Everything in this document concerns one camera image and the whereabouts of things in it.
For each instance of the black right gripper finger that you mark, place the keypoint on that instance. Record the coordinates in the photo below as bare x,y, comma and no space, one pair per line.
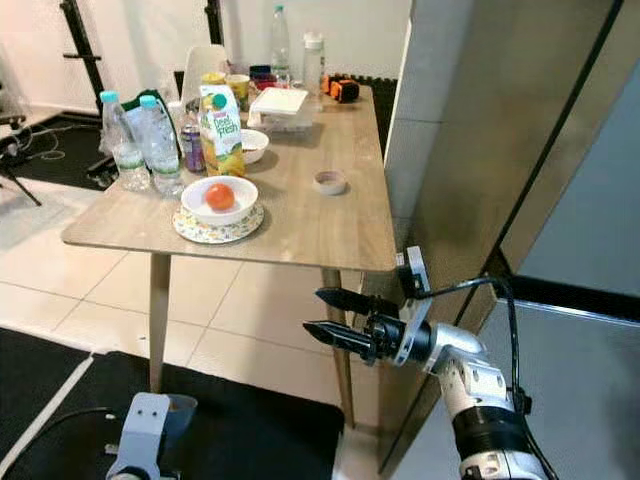
345,338
355,303

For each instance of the grey steel fridge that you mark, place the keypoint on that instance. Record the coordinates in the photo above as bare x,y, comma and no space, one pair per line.
490,150

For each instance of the wooden table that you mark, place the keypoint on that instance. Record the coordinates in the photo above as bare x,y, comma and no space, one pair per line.
320,225

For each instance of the small pink dish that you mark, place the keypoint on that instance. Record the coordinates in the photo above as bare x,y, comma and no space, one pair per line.
330,183

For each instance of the black floor mat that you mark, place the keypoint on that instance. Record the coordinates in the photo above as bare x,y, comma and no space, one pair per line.
35,400
260,430

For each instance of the large white bowl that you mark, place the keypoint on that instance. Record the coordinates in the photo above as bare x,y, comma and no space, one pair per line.
245,205

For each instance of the red orange tomato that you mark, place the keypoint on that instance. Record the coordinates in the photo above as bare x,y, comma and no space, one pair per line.
220,197

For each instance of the patterned round plate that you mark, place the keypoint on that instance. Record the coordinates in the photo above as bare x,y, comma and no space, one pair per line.
190,232

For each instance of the small white bowl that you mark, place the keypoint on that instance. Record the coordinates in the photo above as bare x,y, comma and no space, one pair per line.
256,146

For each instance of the orange and black device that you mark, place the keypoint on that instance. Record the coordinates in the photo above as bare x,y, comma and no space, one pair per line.
343,90

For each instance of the orange juice carton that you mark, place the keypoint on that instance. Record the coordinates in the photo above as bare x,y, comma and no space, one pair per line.
222,135

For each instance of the white lidded food box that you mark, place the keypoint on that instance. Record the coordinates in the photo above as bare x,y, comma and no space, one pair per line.
278,102

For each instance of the purple drink can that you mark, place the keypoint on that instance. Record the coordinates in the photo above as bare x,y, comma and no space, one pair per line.
192,150

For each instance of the clear jug white lid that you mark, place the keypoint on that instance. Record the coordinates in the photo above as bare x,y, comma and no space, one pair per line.
314,70

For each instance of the clear blue-capped water bottle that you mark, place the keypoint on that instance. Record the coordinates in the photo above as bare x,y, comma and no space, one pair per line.
125,150
162,155

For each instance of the beige cup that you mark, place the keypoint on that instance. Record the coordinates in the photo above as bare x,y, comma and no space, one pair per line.
238,86

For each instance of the tall clear bottle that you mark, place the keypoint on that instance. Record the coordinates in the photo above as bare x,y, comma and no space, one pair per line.
279,50

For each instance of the yellow cup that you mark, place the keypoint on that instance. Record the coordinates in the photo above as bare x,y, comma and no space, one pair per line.
212,78

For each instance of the dark green bag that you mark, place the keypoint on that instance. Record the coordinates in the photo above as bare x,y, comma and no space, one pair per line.
175,100

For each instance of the white plastic chair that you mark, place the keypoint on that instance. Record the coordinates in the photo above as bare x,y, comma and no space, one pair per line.
202,65

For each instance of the black metal stand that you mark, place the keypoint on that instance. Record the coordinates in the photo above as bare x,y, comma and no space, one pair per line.
80,50

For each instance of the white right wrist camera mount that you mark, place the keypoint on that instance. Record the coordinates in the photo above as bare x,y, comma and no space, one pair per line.
415,275

